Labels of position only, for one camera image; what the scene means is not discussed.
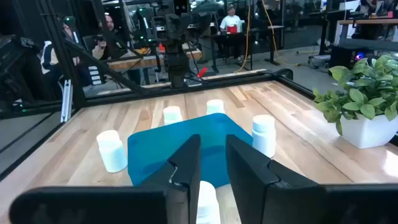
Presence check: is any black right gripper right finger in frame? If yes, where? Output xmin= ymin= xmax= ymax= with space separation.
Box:
xmin=226 ymin=134 xmax=328 ymax=224

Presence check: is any black metal frame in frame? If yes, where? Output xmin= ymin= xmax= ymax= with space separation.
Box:
xmin=0 ymin=0 xmax=315 ymax=183

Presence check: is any black computer with purple light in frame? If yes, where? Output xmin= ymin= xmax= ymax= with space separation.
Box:
xmin=328 ymin=45 xmax=369 ymax=70

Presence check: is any blue plastic basket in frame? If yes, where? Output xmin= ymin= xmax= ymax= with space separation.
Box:
xmin=127 ymin=113 xmax=254 ymax=189

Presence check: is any silver aluminium bracket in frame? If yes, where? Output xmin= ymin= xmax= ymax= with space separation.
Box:
xmin=60 ymin=79 xmax=74 ymax=123

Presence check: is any wooden top desk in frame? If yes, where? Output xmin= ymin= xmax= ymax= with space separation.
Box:
xmin=337 ymin=17 xmax=398 ymax=57

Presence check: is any black desk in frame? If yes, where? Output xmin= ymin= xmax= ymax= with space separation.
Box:
xmin=201 ymin=25 xmax=285 ymax=74

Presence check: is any green plant in white pot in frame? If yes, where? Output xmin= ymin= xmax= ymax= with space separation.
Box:
xmin=312 ymin=54 xmax=398 ymax=150

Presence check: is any person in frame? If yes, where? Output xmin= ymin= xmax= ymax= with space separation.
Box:
xmin=39 ymin=15 xmax=94 ymax=94
xmin=219 ymin=5 xmax=247 ymax=62
xmin=91 ymin=14 xmax=141 ymax=85

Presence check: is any wooden desk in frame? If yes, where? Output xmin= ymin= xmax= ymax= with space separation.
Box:
xmin=337 ymin=17 xmax=398 ymax=57
xmin=107 ymin=43 xmax=203 ymax=72

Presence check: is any yellow hanging cable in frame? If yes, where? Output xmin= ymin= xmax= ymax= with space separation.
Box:
xmin=234 ymin=0 xmax=252 ymax=73
xmin=261 ymin=0 xmax=301 ymax=67

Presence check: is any black equipment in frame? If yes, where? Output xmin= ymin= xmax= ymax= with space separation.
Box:
xmin=0 ymin=34 xmax=37 ymax=110

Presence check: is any white pill bottle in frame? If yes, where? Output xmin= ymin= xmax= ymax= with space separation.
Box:
xmin=162 ymin=105 xmax=184 ymax=126
xmin=206 ymin=99 xmax=226 ymax=116
xmin=251 ymin=114 xmax=277 ymax=159
xmin=96 ymin=129 xmax=129 ymax=174
xmin=196 ymin=180 xmax=221 ymax=224

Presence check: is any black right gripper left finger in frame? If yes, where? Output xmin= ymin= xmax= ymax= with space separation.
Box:
xmin=140 ymin=134 xmax=201 ymax=224

